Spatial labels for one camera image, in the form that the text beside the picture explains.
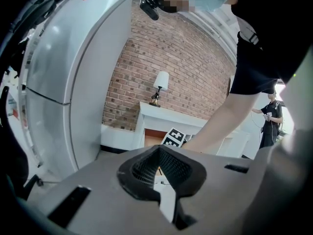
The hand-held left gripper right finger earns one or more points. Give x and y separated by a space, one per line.
181 172

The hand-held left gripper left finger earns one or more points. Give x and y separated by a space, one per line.
143 170

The person's black shirt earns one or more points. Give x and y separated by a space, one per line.
266 45

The black office chair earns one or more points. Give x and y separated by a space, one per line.
31 11

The white shade table lamp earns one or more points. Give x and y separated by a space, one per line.
160 84

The person's right forearm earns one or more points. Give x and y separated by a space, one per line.
220 121

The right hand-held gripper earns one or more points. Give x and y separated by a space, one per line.
174 137

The black head-mounted camera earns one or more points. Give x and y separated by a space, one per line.
149 7

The white refrigerator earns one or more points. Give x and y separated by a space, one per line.
73 82

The white fireplace mantel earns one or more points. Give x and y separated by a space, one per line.
176 121

